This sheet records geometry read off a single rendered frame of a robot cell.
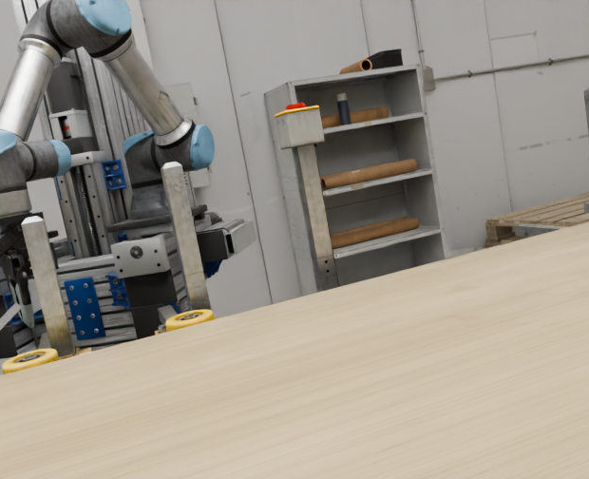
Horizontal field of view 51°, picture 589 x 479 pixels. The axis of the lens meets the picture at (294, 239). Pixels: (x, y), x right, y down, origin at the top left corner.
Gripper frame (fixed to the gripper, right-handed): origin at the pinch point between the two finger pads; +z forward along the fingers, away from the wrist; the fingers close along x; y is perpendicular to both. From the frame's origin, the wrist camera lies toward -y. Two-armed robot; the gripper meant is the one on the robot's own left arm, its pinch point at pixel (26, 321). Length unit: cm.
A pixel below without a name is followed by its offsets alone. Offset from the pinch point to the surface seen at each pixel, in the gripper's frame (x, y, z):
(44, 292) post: -13.2, 0.8, -6.4
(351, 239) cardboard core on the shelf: 157, 234, 38
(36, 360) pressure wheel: -26.8, -6.3, 1.2
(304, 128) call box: -32, 49, -26
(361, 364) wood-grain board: -74, 14, 2
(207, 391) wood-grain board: -63, 1, 2
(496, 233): 126, 343, 59
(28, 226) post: -13.2, 0.8, -17.9
